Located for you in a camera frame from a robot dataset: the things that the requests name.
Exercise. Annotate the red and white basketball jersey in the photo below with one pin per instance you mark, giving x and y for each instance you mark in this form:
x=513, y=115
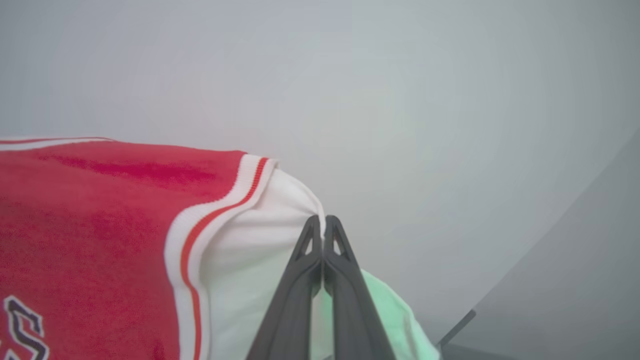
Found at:
x=100, y=225

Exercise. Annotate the light grey partition panel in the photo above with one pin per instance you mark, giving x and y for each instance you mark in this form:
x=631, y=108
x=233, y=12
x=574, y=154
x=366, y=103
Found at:
x=575, y=275

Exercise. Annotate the dark grey panel bracket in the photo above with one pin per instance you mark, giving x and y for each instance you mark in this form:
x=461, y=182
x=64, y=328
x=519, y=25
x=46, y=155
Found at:
x=457, y=327

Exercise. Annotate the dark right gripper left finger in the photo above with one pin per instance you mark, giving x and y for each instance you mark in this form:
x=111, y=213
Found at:
x=292, y=310

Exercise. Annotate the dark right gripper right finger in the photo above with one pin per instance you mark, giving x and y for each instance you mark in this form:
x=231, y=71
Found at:
x=355, y=315

